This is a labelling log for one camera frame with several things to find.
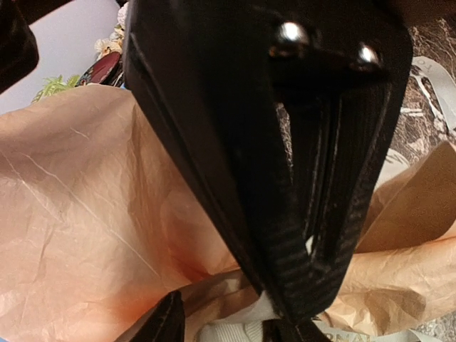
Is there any red round embroidered cushion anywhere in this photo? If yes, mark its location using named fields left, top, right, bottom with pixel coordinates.
left=76, top=51, right=123, bottom=87

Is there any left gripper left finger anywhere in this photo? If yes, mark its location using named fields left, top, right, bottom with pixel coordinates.
left=115, top=291, right=185, bottom=342

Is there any beige pink wrapping paper sheet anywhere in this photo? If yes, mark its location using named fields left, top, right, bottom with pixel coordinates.
left=1, top=85, right=455, bottom=341

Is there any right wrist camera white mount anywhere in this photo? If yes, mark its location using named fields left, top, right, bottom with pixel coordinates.
left=1, top=1, right=39, bottom=93

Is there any green leafy fake flower bunch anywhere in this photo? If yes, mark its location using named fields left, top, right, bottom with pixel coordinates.
left=31, top=75, right=80, bottom=103

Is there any pile of fake flowers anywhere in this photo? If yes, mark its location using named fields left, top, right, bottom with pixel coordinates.
left=94, top=2, right=128, bottom=61

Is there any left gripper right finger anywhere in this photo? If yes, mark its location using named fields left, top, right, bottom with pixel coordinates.
left=262, top=319, right=330, bottom=342

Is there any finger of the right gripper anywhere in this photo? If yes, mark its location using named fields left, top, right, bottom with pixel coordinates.
left=268, top=1, right=413, bottom=317
left=124, top=1, right=309, bottom=321

